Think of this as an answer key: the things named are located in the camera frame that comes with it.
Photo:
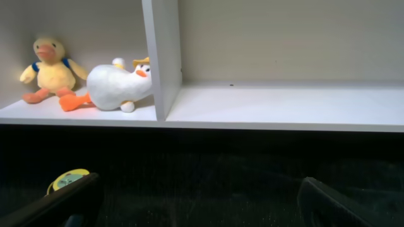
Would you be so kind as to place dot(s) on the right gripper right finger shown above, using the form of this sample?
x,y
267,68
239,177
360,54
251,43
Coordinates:
x,y
328,208

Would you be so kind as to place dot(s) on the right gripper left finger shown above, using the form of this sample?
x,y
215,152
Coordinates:
x,y
63,201

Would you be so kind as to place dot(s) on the yellow and green round toy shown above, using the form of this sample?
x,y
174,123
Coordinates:
x,y
67,179

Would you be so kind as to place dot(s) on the white plush goose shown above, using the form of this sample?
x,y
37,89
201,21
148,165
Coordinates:
x,y
113,85

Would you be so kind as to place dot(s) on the white shelf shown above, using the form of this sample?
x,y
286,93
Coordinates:
x,y
252,104

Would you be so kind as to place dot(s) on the yellow plush duck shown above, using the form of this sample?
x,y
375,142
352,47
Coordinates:
x,y
53,72

